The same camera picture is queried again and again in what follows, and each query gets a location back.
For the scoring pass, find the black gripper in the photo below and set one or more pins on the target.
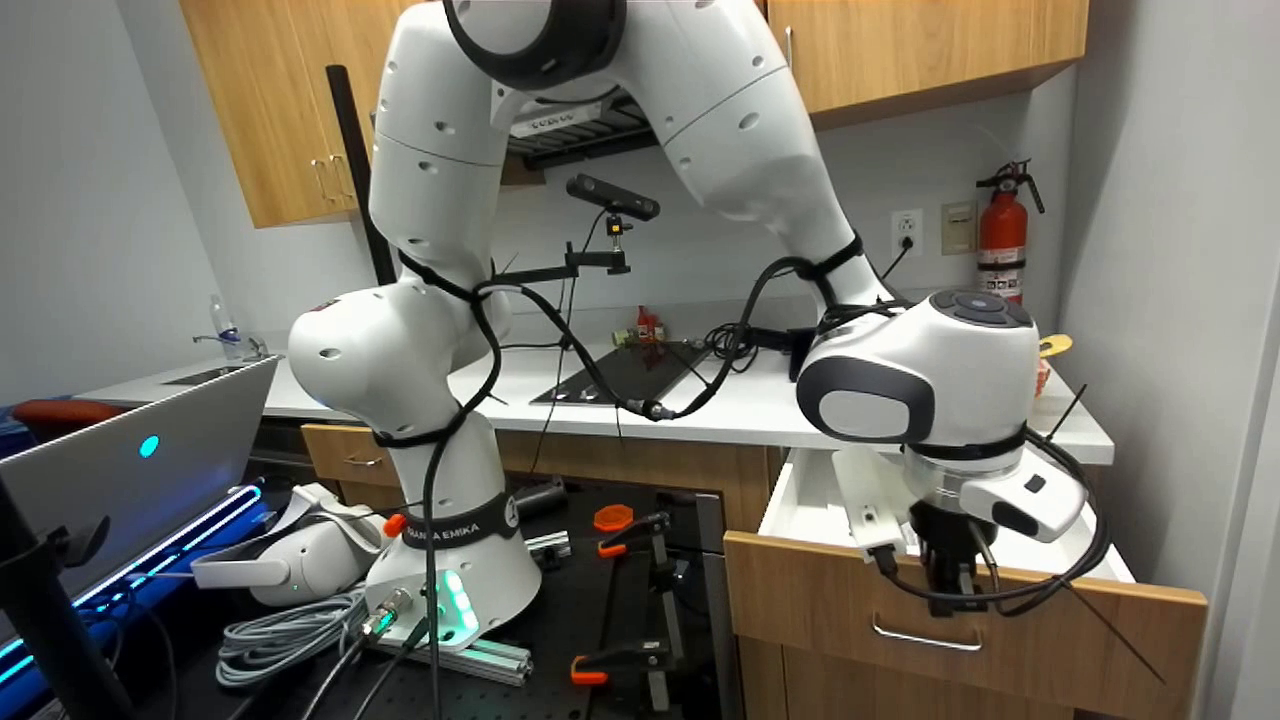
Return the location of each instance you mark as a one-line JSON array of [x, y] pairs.
[[950, 551]]

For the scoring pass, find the white wooden-front drawer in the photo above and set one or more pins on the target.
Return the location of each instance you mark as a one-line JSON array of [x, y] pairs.
[[831, 636]]

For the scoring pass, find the checkered wicker basket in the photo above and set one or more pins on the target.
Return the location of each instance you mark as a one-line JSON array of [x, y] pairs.
[[1048, 352]]

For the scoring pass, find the orange black clamp lower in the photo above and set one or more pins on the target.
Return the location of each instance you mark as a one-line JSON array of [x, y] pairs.
[[592, 670]]

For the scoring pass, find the orange black clamp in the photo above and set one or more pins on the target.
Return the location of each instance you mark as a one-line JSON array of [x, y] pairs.
[[619, 526], [592, 670]]

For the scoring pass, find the orange black clamp upper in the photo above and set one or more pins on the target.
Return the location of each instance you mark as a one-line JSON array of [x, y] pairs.
[[619, 526]]

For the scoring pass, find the red fire extinguisher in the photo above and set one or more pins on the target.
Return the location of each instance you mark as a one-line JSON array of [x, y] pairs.
[[1006, 230]]

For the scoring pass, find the black induction cooktop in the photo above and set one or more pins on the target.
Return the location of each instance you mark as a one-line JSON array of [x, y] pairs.
[[628, 375]]

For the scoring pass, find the small red brown figurine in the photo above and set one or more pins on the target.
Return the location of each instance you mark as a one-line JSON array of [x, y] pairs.
[[644, 330]]

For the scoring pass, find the wooden upper cabinet right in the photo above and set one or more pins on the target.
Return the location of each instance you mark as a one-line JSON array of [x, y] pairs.
[[873, 59]]

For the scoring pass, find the steel range hood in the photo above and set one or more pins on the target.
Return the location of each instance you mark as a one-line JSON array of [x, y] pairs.
[[560, 134]]

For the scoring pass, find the white VR headset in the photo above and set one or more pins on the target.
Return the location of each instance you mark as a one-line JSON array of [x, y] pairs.
[[313, 551]]

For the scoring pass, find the chrome sink faucet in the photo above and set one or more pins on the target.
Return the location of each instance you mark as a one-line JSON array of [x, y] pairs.
[[229, 339]]

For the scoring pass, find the grey open laptop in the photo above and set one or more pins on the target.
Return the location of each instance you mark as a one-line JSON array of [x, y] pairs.
[[146, 472]]

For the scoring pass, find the beige wall switch plate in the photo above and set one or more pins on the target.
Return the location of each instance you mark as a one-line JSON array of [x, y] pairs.
[[957, 225]]

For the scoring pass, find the white wall outlet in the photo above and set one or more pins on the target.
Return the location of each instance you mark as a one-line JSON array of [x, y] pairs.
[[908, 230]]

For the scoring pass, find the black camera on stand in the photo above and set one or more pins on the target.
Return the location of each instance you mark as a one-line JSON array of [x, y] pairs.
[[619, 211]]

